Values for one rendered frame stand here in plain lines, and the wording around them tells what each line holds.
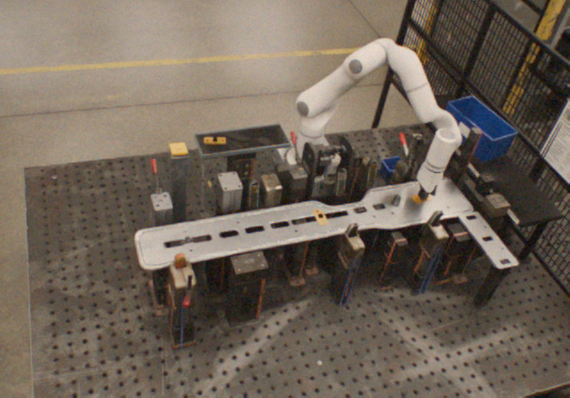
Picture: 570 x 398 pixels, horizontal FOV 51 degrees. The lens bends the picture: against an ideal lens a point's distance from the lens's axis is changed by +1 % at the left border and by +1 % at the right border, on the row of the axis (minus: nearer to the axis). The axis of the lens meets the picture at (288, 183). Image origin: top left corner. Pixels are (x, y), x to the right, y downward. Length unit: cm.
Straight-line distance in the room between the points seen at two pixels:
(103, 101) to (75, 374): 267
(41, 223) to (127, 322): 64
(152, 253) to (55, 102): 258
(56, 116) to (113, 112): 38
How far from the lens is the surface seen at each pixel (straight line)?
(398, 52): 230
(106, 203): 277
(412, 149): 254
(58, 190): 287
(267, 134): 243
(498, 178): 278
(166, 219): 228
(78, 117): 444
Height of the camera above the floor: 265
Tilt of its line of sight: 42 degrees down
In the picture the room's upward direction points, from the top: 10 degrees clockwise
